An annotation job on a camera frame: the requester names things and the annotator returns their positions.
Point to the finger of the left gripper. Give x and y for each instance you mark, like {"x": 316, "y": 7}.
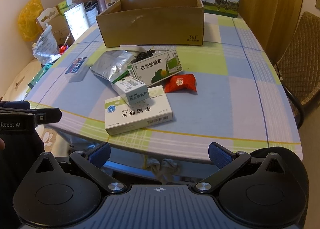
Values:
{"x": 15, "y": 105}
{"x": 48, "y": 115}

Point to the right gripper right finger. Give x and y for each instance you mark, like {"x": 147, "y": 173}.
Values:
{"x": 228, "y": 163}

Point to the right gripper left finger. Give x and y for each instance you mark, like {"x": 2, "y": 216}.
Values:
{"x": 90, "y": 163}

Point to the blue label plastic case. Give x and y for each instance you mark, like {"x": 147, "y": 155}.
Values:
{"x": 75, "y": 65}

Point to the large white medicine box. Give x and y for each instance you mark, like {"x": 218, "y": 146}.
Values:
{"x": 121, "y": 117}

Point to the silver foil pouch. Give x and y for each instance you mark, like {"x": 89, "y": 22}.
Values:
{"x": 112, "y": 65}

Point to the small white medicine box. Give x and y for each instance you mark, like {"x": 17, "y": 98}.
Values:
{"x": 131, "y": 90}

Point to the red candy packet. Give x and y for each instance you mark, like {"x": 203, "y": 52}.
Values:
{"x": 180, "y": 82}

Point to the green white medicine box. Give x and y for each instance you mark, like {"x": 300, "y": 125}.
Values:
{"x": 156, "y": 68}

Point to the clear plastic bag with hook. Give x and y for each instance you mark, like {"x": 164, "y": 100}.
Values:
{"x": 163, "y": 48}

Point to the white power adapter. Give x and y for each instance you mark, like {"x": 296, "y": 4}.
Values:
{"x": 134, "y": 48}

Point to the silver printed plastic bag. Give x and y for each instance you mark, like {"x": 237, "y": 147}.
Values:
{"x": 46, "y": 50}

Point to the yellow plastic bag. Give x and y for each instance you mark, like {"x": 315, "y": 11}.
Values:
{"x": 27, "y": 24}

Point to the checkered tablecloth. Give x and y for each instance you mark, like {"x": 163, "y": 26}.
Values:
{"x": 240, "y": 102}

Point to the white paper bag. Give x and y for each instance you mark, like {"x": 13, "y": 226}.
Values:
{"x": 77, "y": 20}

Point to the brown quilted chair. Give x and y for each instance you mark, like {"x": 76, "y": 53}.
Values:
{"x": 298, "y": 68}

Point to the brown cardboard box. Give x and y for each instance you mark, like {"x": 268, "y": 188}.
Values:
{"x": 152, "y": 22}

